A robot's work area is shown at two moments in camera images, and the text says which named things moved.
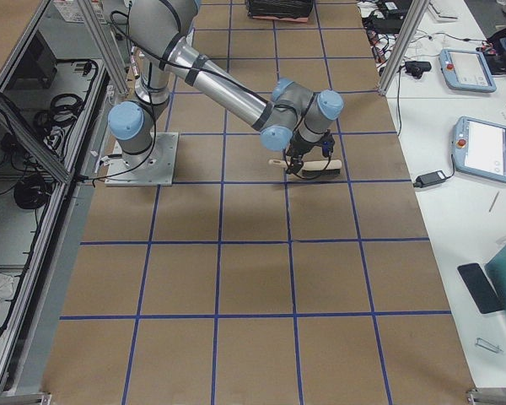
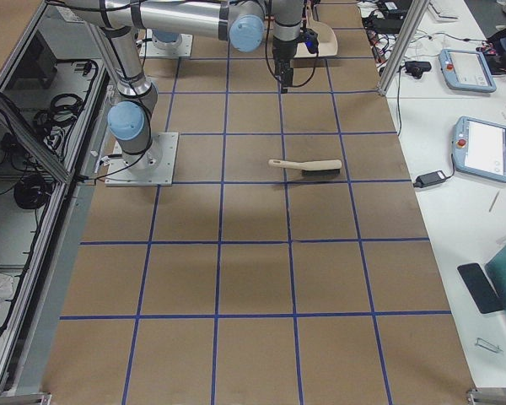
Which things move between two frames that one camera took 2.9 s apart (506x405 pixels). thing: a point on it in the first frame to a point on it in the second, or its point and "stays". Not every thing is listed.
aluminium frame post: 417,10 stays
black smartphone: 481,291 stays
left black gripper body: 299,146 to 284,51
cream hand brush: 314,169 stays
